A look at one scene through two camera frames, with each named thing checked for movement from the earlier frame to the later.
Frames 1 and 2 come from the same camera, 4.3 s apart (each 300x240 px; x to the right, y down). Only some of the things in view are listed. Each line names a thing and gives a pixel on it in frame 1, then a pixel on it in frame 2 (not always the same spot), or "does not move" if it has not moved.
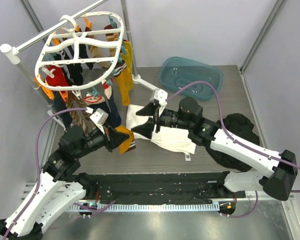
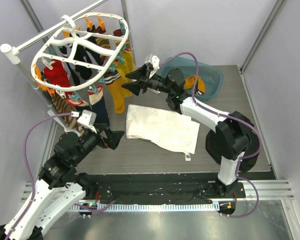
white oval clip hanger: x=73 y=58 does not move
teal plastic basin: x=176 y=72 does not move
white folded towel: x=178 y=138 does not move
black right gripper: x=155 y=121 to x=144 y=81
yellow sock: x=123 y=74 to x=113 y=80
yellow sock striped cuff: x=129 y=143 to x=189 y=82
